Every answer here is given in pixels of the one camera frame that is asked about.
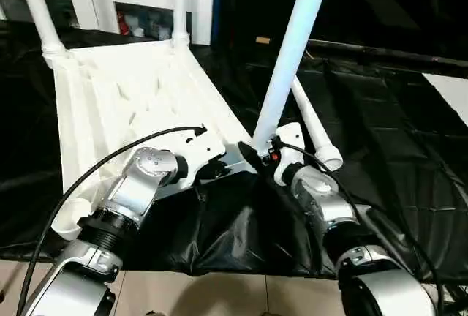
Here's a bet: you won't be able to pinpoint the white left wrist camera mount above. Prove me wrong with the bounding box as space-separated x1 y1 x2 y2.
171 127 227 189

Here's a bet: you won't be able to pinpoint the black plastic mat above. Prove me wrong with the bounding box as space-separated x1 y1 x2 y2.
0 20 468 280

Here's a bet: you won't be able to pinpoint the small bottles behind glass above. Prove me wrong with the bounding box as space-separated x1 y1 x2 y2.
117 7 192 39

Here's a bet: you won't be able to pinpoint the white plastic table top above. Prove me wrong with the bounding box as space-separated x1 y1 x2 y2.
51 38 255 241

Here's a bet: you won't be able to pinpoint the dark metal rail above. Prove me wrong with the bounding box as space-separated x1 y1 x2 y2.
307 38 468 69

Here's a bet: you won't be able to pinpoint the white plastic table leg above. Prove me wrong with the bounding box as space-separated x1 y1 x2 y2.
15 0 71 58
291 75 344 173
250 0 336 157
171 0 192 48

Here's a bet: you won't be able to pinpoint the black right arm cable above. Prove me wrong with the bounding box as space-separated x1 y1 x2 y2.
274 140 447 309

